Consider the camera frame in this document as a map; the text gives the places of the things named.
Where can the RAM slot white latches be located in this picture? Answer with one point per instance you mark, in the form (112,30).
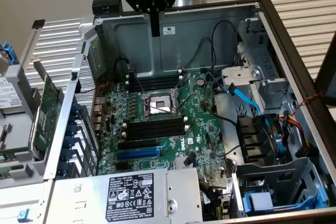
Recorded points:
(157,130)
(170,79)
(173,119)
(170,72)

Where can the open metal PC case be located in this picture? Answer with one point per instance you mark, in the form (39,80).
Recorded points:
(194,24)

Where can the thin metal locking lever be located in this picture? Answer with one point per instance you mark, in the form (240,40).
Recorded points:
(188,102)
(138,82)

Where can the metal socket cover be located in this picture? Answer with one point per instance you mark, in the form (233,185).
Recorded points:
(191,82)

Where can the black table end cap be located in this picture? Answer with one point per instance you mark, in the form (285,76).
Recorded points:
(38,23)

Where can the round coin battery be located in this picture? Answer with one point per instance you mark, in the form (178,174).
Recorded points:
(201,81)

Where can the metal drive cage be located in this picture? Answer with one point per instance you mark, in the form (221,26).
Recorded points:
(241,75)

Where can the metal CPU socket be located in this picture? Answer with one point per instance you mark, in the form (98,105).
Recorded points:
(160,103)

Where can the blue card retainer clip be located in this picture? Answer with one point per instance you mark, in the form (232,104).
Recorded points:
(72,129)
(63,168)
(69,141)
(77,108)
(67,153)

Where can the blue disk caddy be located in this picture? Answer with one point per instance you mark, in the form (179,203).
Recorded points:
(11,51)

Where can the green motherboard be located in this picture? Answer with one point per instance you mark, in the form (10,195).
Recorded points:
(199,129)

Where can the green graphics card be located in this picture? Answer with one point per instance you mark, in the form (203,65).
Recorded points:
(46,119)

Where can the long black expansion slot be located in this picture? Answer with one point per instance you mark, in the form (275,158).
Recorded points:
(136,144)

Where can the silver hard disk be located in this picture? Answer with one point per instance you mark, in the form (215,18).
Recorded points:
(9,93)

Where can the blue expansion slot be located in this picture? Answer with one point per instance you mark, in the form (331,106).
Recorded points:
(136,153)

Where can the black cooling fan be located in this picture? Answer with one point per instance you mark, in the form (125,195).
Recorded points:
(252,134)

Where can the dark brown board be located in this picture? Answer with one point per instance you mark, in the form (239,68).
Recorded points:
(328,77)

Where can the silver chipset heatsink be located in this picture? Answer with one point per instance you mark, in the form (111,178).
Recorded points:
(179,163)

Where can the short black expansion slot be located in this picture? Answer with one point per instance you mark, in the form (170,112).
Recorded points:
(123,165)

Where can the silver CPU chip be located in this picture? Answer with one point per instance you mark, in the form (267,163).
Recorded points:
(2,132)

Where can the blue plastic clip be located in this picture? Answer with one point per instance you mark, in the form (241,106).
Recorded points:
(281,148)

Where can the metal disk bay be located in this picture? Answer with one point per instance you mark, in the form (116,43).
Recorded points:
(275,174)

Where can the silver power supply unit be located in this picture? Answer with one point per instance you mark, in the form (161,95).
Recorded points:
(86,200)

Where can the blue plastic disk tray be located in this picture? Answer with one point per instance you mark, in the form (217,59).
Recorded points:
(260,200)

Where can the blue release latch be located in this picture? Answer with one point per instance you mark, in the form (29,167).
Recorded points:
(23,215)

